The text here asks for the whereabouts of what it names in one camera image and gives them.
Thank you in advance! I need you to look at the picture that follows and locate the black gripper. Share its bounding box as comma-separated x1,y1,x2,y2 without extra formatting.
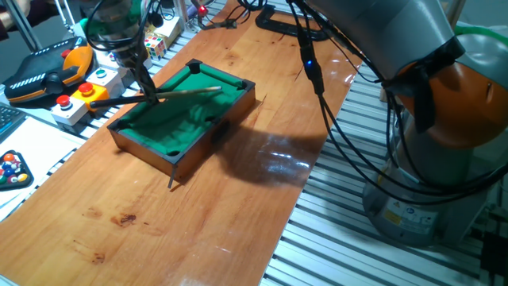
114,35,160,106

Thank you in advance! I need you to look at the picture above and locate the black and cream pool cue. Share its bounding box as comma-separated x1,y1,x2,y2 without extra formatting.
89,85,223,110

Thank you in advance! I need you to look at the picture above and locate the person forearm dark sleeve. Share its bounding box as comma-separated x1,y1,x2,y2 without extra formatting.
0,0,60,41

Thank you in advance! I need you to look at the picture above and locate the mini green felt pool table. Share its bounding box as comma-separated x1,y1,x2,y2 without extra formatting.
106,58,257,183

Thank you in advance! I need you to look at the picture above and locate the colourful puzzle cube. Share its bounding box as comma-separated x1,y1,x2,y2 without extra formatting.
143,34,168,62

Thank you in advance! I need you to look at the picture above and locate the white box with green button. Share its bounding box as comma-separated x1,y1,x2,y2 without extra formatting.
85,67,125,99

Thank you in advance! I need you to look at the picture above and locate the yellow emergency stop box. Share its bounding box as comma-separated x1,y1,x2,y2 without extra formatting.
71,82,110,114

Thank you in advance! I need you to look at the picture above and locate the pale yellow small box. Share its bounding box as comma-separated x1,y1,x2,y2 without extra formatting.
150,15,186,49

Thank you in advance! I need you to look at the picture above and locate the grey box with red button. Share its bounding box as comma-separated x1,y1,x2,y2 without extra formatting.
50,94,89,127

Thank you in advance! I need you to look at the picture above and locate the orange and black teach pendant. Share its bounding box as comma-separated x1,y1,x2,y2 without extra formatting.
2,36,95,106

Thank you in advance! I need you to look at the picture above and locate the white sheet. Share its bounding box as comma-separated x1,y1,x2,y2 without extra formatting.
0,117,87,222

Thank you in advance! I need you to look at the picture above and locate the glossy wooden board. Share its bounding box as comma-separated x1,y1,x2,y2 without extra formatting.
0,0,364,286

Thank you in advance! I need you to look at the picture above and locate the black computer keyboard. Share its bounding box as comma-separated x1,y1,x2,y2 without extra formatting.
0,102,27,144

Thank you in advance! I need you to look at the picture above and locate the black C-clamp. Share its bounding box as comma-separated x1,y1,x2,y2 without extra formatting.
255,3,330,42

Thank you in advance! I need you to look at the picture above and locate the black triangle rack with balls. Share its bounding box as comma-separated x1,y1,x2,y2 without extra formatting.
0,149,35,192

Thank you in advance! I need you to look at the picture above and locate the black inline cable adapter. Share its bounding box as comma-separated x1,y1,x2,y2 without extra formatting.
298,43,326,97

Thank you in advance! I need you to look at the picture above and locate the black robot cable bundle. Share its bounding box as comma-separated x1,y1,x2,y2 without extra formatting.
85,0,508,207

